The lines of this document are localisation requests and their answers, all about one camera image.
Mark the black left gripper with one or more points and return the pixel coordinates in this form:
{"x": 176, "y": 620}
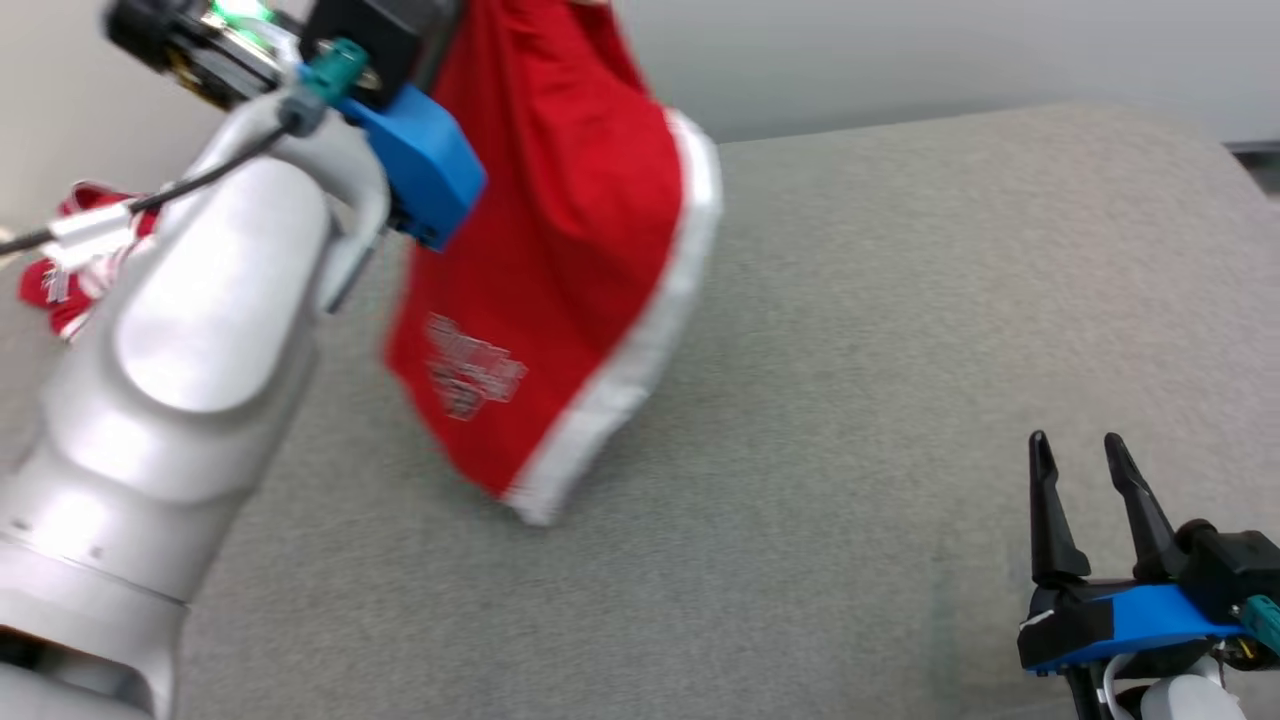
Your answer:
{"x": 200, "y": 45}

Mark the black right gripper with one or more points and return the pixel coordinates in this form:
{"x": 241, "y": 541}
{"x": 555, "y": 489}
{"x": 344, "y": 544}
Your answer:
{"x": 1070, "y": 620}

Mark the red white sports jersey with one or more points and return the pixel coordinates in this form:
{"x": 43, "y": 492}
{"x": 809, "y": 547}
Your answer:
{"x": 45, "y": 285}

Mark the red shorts white trim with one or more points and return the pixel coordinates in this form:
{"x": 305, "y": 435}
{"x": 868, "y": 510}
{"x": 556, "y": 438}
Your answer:
{"x": 560, "y": 250}

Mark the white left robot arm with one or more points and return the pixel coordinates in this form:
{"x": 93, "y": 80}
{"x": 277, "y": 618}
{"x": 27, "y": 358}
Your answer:
{"x": 200, "y": 350}

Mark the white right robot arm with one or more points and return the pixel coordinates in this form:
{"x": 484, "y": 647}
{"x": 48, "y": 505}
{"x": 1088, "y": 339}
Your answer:
{"x": 1175, "y": 700}

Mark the right blue camera mount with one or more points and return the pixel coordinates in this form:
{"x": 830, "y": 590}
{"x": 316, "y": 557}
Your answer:
{"x": 1150, "y": 615}

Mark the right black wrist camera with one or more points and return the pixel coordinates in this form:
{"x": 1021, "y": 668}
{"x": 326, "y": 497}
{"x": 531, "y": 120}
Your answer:
{"x": 1230, "y": 565}

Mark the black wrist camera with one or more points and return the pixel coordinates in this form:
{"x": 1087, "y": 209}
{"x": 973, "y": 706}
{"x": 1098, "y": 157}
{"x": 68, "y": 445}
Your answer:
{"x": 380, "y": 40}
{"x": 1230, "y": 565}

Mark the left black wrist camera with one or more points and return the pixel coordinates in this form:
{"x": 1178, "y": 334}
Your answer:
{"x": 380, "y": 40}

